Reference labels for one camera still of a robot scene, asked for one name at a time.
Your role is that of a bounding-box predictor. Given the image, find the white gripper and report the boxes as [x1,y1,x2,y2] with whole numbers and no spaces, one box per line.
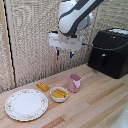
[48,31,84,59]

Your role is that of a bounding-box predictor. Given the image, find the pink plastic cup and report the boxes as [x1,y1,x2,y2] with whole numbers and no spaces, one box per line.
[67,73,82,94]

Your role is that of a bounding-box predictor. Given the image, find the woven beige folding screen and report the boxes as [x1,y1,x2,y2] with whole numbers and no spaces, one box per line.
[0,0,128,94]

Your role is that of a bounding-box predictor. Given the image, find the yellow rectangular food block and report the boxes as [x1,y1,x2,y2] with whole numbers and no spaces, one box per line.
[35,81,51,93]

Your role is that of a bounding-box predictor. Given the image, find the yellow food pieces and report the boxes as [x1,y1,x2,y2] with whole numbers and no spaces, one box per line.
[51,88,68,99]

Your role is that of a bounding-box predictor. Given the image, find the small white bowl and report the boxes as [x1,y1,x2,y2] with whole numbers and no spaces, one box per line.
[49,86,70,103]

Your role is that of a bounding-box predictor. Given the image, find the white floral-rim plate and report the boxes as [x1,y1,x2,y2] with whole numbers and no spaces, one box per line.
[4,88,50,122]

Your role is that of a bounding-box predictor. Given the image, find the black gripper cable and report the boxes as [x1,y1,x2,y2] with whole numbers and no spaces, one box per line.
[81,42,100,50]

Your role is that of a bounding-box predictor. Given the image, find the black air fryer basket handle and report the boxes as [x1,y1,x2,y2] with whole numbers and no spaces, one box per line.
[99,52,110,70]

